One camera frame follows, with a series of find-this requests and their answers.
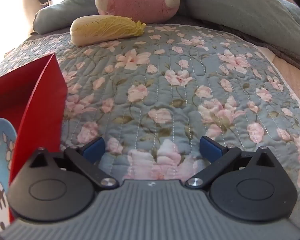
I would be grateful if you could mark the floral quilted blanket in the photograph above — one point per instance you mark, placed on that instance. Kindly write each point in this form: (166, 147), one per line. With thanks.
(165, 92)

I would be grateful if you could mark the blue patterned plate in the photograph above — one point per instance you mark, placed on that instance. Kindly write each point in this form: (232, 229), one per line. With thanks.
(2, 135)

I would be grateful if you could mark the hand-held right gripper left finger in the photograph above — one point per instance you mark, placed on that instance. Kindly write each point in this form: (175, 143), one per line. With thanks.
(93, 150)

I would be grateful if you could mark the pink plush toy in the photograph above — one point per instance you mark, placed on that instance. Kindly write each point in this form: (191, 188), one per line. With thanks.
(135, 0)

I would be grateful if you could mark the red cardboard box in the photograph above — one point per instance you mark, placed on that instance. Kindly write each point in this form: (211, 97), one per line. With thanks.
(40, 105)

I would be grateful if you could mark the napa cabbage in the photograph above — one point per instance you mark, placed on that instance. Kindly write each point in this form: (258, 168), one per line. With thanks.
(102, 30)

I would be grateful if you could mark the beige mattress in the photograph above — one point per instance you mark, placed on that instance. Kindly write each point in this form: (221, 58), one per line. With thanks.
(295, 80)

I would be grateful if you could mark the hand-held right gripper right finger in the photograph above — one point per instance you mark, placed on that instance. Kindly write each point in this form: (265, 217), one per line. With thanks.
(210, 150)

